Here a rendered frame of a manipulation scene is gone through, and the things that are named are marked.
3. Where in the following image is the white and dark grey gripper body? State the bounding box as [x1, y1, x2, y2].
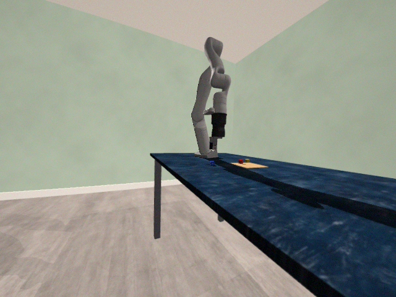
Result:
[204, 103, 227, 137]

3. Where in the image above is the tan square mat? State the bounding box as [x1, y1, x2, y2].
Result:
[230, 163, 268, 169]

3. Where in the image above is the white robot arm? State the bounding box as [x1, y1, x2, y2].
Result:
[191, 37, 231, 154]

